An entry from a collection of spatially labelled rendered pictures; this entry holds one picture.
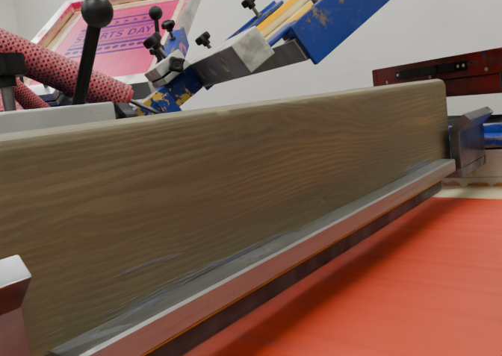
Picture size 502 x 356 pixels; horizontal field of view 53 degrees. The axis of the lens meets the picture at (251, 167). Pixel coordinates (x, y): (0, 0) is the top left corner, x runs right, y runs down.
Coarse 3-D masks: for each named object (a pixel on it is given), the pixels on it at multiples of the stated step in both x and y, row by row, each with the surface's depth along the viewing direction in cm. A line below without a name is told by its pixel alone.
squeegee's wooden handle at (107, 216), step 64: (64, 128) 16; (128, 128) 17; (192, 128) 20; (256, 128) 23; (320, 128) 27; (384, 128) 33; (448, 128) 43; (0, 192) 14; (64, 192) 15; (128, 192) 17; (192, 192) 20; (256, 192) 23; (320, 192) 27; (0, 256) 14; (64, 256) 15; (128, 256) 17; (192, 256) 20; (64, 320) 15
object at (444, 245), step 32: (416, 224) 38; (448, 224) 37; (480, 224) 36; (352, 256) 32; (384, 256) 32; (416, 256) 31; (448, 256) 30; (480, 256) 29; (416, 288) 26; (448, 288) 26; (480, 288) 25
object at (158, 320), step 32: (448, 160) 40; (384, 192) 31; (416, 192) 34; (320, 224) 26; (352, 224) 27; (256, 256) 22; (288, 256) 22; (192, 288) 19; (224, 288) 19; (128, 320) 16; (160, 320) 17; (192, 320) 18; (64, 352) 15; (96, 352) 15; (128, 352) 16
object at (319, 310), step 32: (288, 288) 28; (320, 288) 28; (352, 288) 27; (384, 288) 27; (256, 320) 25; (288, 320) 24; (320, 320) 24; (352, 320) 23; (384, 320) 23; (416, 320) 23; (448, 320) 22; (480, 320) 22; (192, 352) 22; (224, 352) 22; (256, 352) 21; (288, 352) 21; (320, 352) 21; (352, 352) 20; (384, 352) 20; (416, 352) 20; (448, 352) 20; (480, 352) 19
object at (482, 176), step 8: (488, 152) 47; (496, 152) 46; (488, 160) 47; (496, 160) 46; (480, 168) 47; (488, 168) 47; (496, 168) 46; (464, 176) 48; (472, 176) 48; (480, 176) 47; (488, 176) 47; (496, 176) 47; (448, 184) 49; (456, 184) 49; (464, 184) 48; (472, 184) 48; (480, 184) 48; (488, 184) 47; (496, 184) 47
